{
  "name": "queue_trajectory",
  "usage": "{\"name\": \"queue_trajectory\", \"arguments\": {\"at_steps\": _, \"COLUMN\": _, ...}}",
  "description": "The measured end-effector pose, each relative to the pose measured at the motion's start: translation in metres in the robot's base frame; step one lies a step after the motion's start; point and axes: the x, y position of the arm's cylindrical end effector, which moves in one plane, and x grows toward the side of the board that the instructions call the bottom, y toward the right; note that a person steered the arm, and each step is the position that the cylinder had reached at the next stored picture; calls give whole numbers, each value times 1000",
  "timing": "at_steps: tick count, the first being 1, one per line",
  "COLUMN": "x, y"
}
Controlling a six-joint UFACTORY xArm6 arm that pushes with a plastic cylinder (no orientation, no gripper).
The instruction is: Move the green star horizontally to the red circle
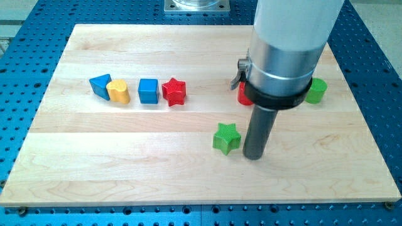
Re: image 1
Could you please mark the green star block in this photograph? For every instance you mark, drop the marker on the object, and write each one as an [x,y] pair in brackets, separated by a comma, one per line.
[226,138]

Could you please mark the silver robot arm cylinder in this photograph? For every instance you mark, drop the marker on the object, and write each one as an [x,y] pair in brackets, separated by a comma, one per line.
[287,41]

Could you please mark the red star block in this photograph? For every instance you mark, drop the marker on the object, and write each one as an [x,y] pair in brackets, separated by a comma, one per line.
[174,91]

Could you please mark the red cylinder block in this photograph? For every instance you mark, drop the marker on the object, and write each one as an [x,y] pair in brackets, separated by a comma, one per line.
[241,97]

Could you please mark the blue cube block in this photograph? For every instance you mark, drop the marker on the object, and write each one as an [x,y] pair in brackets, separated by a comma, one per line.
[148,91]

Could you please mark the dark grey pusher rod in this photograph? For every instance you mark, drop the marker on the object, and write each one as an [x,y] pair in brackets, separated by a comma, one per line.
[260,126]

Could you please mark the light wooden board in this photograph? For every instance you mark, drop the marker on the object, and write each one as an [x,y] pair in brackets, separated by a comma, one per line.
[83,150]

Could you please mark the yellow heart block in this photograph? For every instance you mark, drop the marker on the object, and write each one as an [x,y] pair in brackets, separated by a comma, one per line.
[118,91]

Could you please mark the blue triangle block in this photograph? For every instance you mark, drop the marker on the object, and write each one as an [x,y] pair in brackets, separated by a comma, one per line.
[99,84]

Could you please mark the green cylinder block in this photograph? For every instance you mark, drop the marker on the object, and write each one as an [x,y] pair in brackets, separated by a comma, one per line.
[316,91]

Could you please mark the blue perforated metal table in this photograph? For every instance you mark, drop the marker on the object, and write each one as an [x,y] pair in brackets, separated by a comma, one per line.
[31,58]

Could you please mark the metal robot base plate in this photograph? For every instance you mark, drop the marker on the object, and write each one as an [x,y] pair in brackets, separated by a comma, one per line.
[191,6]

